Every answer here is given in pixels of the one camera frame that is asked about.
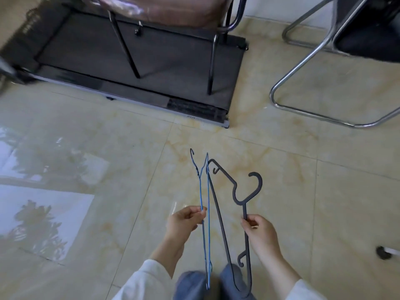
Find blue wire clothes hanger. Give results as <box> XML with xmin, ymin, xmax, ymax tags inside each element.
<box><xmin>190</xmin><ymin>149</ymin><xmax>213</xmax><ymax>290</ymax></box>

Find black treadmill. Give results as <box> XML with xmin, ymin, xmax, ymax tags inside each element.
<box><xmin>0</xmin><ymin>2</ymin><xmax>249</xmax><ymax>129</ymax></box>

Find person's right forearm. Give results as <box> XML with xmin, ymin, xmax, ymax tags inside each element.
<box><xmin>254</xmin><ymin>251</ymin><xmax>328</xmax><ymax>300</ymax></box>

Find person's left forearm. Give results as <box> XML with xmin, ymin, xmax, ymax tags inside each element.
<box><xmin>111</xmin><ymin>236</ymin><xmax>185</xmax><ymax>300</ymax></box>

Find brown cushioned metal chair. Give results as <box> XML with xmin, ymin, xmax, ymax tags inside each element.
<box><xmin>76</xmin><ymin>0</ymin><xmax>248</xmax><ymax>96</ymax></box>

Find black chrome cantilever chair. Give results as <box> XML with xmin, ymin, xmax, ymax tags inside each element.
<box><xmin>270</xmin><ymin>0</ymin><xmax>400</xmax><ymax>129</ymax></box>

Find dark grey plastic clothes hanger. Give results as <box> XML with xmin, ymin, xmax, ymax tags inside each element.
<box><xmin>207</xmin><ymin>159</ymin><xmax>263</xmax><ymax>298</ymax></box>

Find person's blue jeans legs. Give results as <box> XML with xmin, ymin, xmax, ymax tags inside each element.
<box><xmin>173</xmin><ymin>264</ymin><xmax>257</xmax><ymax>300</ymax></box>

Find person's right hand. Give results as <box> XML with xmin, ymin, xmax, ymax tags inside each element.
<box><xmin>241</xmin><ymin>214</ymin><xmax>279</xmax><ymax>263</ymax></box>

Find person's left hand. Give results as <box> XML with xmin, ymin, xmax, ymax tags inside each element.
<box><xmin>165</xmin><ymin>205</ymin><xmax>208</xmax><ymax>247</ymax></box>

